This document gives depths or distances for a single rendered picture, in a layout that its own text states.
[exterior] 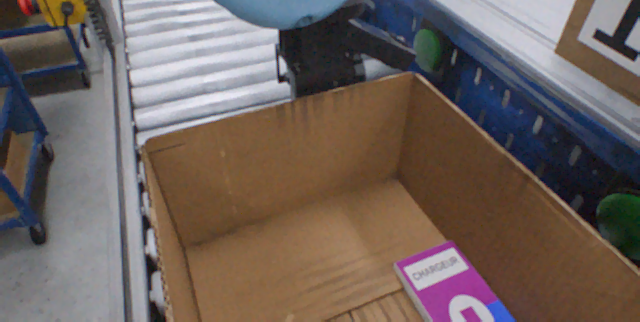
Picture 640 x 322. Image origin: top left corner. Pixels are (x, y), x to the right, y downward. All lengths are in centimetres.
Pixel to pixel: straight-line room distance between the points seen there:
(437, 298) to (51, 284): 129
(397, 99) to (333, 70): 9
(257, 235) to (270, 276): 6
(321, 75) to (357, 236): 19
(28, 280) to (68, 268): 11
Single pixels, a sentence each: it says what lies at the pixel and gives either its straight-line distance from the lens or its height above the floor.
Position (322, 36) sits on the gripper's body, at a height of 96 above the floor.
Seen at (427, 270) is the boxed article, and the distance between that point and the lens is 48.
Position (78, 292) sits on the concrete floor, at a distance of 152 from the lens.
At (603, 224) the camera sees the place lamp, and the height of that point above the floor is 80.
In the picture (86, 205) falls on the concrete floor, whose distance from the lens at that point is 173.
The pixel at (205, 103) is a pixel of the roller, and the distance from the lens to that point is 74.
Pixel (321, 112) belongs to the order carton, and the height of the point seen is 90.
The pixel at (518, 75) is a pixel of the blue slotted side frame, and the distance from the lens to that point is 61.
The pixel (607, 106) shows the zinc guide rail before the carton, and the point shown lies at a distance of 56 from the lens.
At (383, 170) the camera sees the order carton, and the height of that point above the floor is 78.
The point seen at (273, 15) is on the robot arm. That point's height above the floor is 109.
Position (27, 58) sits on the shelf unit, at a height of 14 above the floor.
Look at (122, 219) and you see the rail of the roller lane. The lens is 61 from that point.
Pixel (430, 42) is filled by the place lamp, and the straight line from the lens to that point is 73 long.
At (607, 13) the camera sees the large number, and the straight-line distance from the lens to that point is 60.
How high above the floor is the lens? 117
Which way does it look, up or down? 42 degrees down
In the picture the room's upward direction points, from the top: straight up
